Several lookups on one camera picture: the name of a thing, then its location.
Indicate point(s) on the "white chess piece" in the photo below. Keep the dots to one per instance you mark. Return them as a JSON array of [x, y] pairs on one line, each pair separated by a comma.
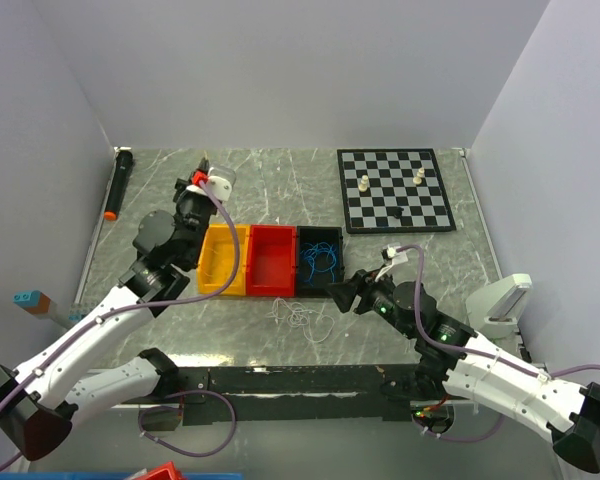
[[363, 185], [418, 178]]

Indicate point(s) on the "chessboard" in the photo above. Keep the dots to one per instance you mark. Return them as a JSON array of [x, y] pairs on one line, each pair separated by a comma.
[[426, 207]]

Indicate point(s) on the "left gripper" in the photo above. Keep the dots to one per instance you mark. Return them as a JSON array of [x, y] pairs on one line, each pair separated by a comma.
[[183, 190]]

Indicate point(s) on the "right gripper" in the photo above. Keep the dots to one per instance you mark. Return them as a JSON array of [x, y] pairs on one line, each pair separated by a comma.
[[366, 282]]

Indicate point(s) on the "yellow plastic bin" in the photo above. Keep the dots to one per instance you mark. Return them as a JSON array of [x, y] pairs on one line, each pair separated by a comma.
[[217, 260]]

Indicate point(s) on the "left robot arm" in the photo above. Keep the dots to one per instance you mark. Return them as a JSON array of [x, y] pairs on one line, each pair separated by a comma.
[[45, 397]]

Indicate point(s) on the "white chess piece left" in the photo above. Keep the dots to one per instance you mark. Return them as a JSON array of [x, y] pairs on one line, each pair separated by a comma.
[[363, 185]]

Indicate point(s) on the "red plastic bin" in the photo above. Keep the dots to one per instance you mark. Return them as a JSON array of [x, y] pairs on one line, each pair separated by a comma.
[[271, 261]]

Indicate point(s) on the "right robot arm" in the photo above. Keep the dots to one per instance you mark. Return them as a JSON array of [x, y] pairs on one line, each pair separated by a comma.
[[456, 360]]

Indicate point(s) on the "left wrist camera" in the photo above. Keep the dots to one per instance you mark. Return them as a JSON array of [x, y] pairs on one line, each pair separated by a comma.
[[219, 181]]

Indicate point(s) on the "grey white stand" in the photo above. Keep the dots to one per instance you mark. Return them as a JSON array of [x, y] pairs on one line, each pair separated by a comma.
[[495, 309]]

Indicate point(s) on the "grey blue toy block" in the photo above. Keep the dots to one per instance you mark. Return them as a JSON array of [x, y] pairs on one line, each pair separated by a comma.
[[78, 311]]

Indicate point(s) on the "blue brown toy block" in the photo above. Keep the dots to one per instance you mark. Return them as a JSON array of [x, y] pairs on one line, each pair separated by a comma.
[[42, 307]]

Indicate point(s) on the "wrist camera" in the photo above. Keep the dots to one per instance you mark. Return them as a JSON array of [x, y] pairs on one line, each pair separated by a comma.
[[392, 256], [219, 181]]

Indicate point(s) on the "white chess piece right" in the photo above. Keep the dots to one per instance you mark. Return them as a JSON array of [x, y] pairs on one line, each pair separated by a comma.
[[418, 178]]

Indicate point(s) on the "red bin at bottom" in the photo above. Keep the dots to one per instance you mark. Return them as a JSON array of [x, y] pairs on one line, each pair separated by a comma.
[[167, 471]]

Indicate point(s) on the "black marker orange cap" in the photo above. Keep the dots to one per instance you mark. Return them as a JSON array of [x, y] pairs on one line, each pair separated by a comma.
[[124, 163]]

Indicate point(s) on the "black plastic bin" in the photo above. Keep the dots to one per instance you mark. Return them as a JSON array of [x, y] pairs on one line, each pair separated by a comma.
[[319, 255]]

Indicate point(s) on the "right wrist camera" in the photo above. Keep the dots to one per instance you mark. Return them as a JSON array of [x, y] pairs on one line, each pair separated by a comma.
[[392, 256]]

